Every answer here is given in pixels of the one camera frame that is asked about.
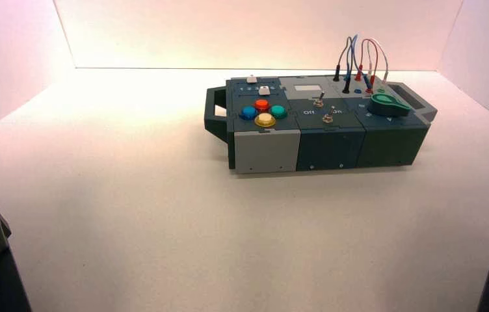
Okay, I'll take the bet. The green rotary knob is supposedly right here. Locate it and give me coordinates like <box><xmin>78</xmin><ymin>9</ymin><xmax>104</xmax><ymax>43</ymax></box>
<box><xmin>369</xmin><ymin>94</ymin><xmax>412</xmax><ymax>118</ymax></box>

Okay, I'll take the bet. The yellow round push button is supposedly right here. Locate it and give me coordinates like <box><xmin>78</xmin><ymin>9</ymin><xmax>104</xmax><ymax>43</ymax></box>
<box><xmin>254</xmin><ymin>112</ymin><xmax>277</xmax><ymax>129</ymax></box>

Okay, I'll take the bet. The blue round push button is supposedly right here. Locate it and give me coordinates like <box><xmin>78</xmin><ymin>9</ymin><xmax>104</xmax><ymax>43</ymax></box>
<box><xmin>239</xmin><ymin>106</ymin><xmax>259</xmax><ymax>122</ymax></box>

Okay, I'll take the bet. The dark teal grey control box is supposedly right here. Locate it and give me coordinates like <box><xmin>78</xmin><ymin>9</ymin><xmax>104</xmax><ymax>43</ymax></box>
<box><xmin>203</xmin><ymin>76</ymin><xmax>438</xmax><ymax>176</ymax></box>

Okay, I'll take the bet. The black jumper cable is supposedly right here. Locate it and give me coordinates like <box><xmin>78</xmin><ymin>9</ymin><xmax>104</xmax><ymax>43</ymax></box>
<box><xmin>332</xmin><ymin>36</ymin><xmax>354</xmax><ymax>95</ymax></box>

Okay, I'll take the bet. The red jumper cable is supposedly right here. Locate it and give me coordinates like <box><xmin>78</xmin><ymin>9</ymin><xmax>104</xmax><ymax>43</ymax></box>
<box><xmin>355</xmin><ymin>38</ymin><xmax>379</xmax><ymax>88</ymax></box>

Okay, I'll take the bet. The white jumper cable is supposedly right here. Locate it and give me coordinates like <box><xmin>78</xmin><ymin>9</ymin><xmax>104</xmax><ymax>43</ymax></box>
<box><xmin>365</xmin><ymin>38</ymin><xmax>390</xmax><ymax>85</ymax></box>

